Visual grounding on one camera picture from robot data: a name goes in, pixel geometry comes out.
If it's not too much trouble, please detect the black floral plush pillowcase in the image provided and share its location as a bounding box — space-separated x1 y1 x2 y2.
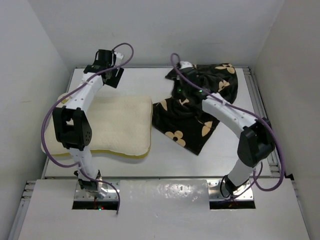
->
152 63 238 155

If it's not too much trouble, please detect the cream pillow with yellow edge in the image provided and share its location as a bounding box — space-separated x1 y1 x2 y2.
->
40 92 154 160

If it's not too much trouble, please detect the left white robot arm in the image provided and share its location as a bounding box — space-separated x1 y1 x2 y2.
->
52 49 124 195

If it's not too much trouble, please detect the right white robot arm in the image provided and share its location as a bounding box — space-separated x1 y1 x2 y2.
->
173 62 276 199

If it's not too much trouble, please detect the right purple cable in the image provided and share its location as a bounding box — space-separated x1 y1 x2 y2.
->
170 52 286 193

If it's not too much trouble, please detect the purple cable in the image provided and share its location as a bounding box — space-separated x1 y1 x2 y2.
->
170 52 286 193
41 42 135 216

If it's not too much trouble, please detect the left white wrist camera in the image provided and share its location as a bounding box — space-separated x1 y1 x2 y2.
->
111 51 124 67

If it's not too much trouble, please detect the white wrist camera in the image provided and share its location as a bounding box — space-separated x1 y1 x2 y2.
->
111 51 124 67
178 61 194 71

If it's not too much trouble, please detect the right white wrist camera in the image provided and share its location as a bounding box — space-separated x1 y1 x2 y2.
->
178 61 194 71

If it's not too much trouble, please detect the right aluminium frame rail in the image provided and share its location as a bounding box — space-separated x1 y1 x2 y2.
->
243 67 286 178

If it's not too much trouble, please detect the aluminium frame rail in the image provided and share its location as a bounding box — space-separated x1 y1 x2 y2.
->
8 180 36 240
243 67 286 178

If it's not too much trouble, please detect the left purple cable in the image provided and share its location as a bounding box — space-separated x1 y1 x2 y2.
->
41 42 135 216

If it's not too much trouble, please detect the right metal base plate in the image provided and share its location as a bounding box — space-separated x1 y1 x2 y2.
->
206 178 254 202

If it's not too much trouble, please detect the metal base plate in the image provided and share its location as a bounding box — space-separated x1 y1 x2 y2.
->
73 182 119 202
206 178 254 202

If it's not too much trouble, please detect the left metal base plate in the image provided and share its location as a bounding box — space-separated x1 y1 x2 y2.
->
73 182 119 202

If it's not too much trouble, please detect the left aluminium frame rail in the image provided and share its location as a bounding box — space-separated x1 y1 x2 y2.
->
8 180 36 240

